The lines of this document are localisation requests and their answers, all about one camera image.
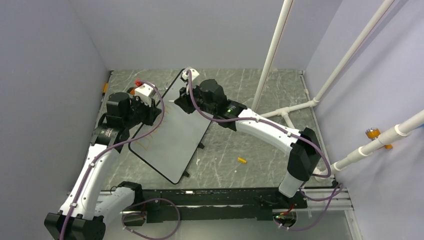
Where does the white whiteboard black frame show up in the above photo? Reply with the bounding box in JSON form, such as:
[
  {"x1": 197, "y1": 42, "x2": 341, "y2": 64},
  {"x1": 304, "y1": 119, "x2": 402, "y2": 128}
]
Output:
[{"x1": 128, "y1": 73, "x2": 211, "y2": 185}]

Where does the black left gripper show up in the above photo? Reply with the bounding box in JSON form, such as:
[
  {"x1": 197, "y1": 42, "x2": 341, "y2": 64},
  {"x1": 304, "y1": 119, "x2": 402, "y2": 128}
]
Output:
[{"x1": 124, "y1": 95, "x2": 162, "y2": 129}]

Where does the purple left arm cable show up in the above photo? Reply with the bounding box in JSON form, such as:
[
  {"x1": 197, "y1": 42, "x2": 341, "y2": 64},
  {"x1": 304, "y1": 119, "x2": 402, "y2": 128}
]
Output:
[{"x1": 58, "y1": 79, "x2": 181, "y2": 240}]

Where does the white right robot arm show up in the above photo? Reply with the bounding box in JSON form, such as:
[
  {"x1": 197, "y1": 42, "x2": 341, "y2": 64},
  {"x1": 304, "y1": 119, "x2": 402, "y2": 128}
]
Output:
[{"x1": 174, "y1": 79, "x2": 323, "y2": 208}]

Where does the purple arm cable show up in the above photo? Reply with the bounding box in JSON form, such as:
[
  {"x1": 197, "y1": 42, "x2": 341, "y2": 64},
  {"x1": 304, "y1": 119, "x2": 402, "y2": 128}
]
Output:
[
  {"x1": 58, "y1": 79, "x2": 181, "y2": 240},
  {"x1": 185, "y1": 69, "x2": 344, "y2": 232}
]

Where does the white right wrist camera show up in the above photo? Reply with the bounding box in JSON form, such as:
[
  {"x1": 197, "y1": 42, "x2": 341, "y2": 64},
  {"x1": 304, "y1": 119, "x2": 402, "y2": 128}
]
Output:
[{"x1": 180, "y1": 67, "x2": 200, "y2": 95}]

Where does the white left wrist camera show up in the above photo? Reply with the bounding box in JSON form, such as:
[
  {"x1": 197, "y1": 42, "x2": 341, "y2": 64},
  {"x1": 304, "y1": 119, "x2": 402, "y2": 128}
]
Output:
[{"x1": 133, "y1": 78, "x2": 156, "y2": 107}]

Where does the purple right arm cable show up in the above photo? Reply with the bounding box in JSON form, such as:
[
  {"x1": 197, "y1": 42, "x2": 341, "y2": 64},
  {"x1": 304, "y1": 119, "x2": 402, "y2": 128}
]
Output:
[{"x1": 185, "y1": 69, "x2": 344, "y2": 232}]

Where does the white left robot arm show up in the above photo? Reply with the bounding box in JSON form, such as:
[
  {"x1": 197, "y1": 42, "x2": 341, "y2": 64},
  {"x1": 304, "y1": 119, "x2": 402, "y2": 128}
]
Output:
[{"x1": 44, "y1": 88, "x2": 163, "y2": 240}]

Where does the orange-black screwdriver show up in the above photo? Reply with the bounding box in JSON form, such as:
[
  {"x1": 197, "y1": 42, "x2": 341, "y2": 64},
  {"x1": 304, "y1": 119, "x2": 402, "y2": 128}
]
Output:
[{"x1": 102, "y1": 83, "x2": 109, "y2": 97}]

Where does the white PVC pipe frame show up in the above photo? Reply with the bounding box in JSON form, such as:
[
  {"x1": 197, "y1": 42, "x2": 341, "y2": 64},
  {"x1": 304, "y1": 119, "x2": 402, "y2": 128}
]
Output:
[{"x1": 251, "y1": 0, "x2": 397, "y2": 130}]

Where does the orange clamp on pipe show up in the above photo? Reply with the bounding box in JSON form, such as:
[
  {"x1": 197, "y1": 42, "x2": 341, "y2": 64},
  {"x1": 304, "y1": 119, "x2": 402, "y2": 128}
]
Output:
[{"x1": 365, "y1": 127, "x2": 393, "y2": 150}]

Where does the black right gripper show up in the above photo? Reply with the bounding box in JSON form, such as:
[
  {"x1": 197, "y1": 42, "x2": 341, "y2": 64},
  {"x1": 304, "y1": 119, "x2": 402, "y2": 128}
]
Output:
[{"x1": 174, "y1": 82, "x2": 216, "y2": 116}]

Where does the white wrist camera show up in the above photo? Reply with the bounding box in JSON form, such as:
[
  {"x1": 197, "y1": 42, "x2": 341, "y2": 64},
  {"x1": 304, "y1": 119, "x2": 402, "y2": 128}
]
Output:
[
  {"x1": 180, "y1": 67, "x2": 200, "y2": 95},
  {"x1": 133, "y1": 78, "x2": 156, "y2": 107}
]

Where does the yellow marker cap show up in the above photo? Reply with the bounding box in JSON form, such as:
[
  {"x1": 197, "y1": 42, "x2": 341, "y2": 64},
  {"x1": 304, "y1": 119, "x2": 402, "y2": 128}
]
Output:
[{"x1": 237, "y1": 157, "x2": 247, "y2": 164}]

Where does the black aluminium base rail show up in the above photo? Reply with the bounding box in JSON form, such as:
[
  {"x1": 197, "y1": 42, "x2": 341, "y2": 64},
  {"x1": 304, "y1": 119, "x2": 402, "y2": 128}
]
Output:
[{"x1": 61, "y1": 187, "x2": 352, "y2": 223}]

